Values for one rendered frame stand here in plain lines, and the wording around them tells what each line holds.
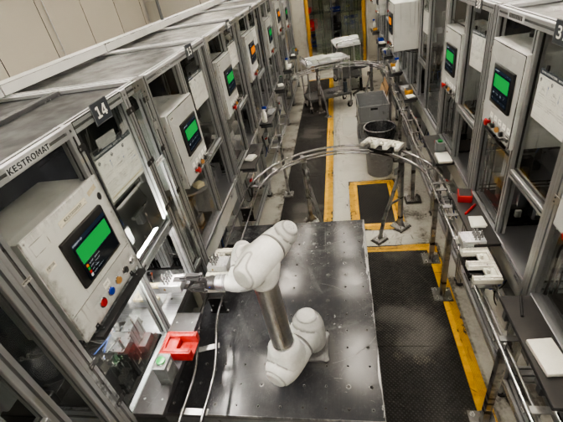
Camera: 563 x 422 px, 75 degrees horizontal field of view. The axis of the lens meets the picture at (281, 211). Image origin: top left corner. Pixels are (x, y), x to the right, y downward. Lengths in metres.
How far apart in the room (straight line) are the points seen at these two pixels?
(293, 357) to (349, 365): 0.37
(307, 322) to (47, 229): 1.16
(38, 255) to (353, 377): 1.45
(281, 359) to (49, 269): 0.99
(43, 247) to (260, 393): 1.19
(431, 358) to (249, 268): 1.82
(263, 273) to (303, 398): 0.78
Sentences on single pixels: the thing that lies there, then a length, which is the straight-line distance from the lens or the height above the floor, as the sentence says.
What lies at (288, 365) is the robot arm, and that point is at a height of 0.91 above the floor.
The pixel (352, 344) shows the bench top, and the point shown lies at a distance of 2.10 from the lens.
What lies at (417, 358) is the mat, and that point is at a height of 0.01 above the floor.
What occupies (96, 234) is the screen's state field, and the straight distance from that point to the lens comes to 1.53.
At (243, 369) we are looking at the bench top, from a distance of 2.10.
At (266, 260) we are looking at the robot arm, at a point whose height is 1.49.
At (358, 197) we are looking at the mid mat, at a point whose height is 0.01.
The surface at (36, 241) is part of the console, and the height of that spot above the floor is 1.80.
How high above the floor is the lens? 2.38
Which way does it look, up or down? 33 degrees down
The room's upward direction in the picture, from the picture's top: 11 degrees counter-clockwise
